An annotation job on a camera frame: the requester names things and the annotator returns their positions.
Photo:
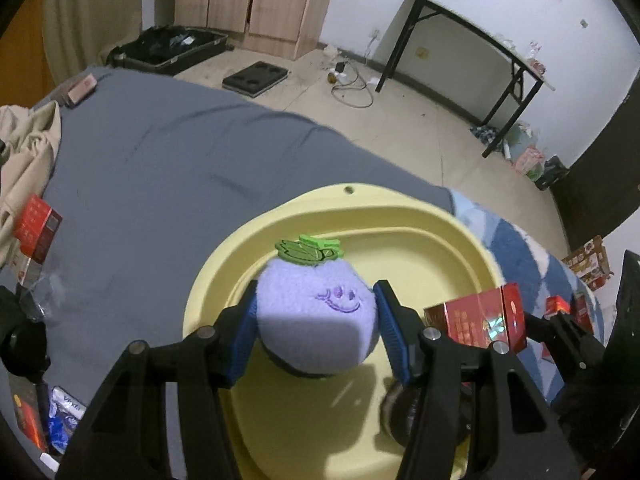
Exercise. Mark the purple plush toy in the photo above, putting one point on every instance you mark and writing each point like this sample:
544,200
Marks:
316,317

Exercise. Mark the dark brown door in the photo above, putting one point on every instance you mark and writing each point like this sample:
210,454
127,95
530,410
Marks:
601,189

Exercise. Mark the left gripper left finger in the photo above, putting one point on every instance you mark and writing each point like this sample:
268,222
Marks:
123,435

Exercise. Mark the beige cloth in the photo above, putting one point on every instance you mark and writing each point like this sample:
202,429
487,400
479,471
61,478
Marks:
30,140

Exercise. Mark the flat red box underneath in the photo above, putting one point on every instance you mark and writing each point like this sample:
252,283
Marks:
577,307

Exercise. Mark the grey bed sheet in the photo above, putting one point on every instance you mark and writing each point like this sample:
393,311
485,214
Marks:
153,173

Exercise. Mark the dark checkered cloth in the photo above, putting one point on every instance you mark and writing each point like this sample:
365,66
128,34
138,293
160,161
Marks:
486,134

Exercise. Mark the blue white plush rug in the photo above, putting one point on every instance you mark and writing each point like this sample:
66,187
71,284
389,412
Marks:
523,261

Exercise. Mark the black foam insert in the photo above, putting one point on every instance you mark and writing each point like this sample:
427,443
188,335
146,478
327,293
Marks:
256,79

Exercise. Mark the small red cigarette box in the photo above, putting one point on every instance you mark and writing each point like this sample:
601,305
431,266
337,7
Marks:
34,233

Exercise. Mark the yellow plastic tray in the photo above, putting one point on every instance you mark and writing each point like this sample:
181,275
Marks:
307,406

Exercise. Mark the black folding table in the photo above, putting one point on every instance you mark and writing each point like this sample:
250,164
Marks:
476,74

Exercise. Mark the tall printed cardboard box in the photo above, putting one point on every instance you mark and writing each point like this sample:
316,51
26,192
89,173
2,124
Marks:
590,263

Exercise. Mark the power strip with cables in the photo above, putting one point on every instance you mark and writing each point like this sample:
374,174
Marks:
347,84

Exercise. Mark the pink snack bag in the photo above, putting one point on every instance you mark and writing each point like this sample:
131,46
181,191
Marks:
528,160

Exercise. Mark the black bag by door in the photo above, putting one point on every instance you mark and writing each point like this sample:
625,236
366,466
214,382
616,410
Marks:
554,170

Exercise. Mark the large shiny red box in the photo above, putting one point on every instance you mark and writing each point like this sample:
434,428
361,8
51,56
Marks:
481,319

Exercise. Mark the black equipment case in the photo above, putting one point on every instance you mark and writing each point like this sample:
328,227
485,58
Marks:
168,50

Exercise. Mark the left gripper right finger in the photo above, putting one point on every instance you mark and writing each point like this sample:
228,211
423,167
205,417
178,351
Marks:
514,434

